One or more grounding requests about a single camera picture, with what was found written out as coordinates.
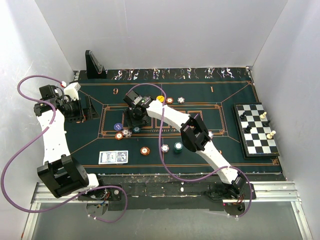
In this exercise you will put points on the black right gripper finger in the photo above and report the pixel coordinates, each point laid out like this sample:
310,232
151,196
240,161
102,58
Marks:
126,119
144,122

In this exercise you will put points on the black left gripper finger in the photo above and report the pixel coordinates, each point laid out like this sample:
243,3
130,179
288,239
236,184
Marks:
85,114
93,114

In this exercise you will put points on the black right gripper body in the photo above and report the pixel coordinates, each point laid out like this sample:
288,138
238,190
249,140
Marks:
136,119

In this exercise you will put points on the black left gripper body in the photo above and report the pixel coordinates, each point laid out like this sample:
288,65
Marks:
73,112

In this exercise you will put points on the green chips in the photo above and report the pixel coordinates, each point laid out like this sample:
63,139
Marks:
136,129

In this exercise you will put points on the purple small blind button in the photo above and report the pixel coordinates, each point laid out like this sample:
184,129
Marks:
118,126

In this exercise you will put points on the orange chips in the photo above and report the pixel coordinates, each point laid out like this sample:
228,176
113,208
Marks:
119,136
169,100

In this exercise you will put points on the yellow big blind button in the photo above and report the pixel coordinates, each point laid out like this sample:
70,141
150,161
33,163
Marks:
160,98

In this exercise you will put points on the orange poker chip stack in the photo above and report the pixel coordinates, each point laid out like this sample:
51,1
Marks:
145,151

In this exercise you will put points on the green poker chip stack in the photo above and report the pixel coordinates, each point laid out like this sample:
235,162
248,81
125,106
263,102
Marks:
178,146

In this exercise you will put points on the blue playing card deck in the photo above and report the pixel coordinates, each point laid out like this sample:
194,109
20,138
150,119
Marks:
114,157

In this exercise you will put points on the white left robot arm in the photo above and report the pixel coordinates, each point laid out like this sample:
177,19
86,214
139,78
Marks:
61,173

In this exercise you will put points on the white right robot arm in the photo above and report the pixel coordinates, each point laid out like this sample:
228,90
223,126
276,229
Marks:
194,134

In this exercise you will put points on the dark green poker mat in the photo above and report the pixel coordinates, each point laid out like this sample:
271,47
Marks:
210,92

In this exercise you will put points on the black card shoe holder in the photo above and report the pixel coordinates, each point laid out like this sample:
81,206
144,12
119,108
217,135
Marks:
94,69

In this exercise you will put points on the black chess piece middle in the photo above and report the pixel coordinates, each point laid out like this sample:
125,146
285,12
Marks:
248,129

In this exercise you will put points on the black white chessboard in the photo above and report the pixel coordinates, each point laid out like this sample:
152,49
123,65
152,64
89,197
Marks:
254,144

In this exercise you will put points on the white chess piece upper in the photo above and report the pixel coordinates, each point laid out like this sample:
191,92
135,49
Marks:
263,115

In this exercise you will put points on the white chess piece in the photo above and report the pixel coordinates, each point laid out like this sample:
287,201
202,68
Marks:
270,135
263,115

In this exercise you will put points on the black chess piece right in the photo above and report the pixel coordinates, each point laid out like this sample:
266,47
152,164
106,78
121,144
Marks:
266,124

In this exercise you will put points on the white chess piece lower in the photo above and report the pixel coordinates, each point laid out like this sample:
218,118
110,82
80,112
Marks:
270,135

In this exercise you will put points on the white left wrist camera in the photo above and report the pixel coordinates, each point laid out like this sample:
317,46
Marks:
72,91

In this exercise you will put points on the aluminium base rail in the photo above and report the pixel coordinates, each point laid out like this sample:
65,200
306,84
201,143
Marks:
170,210

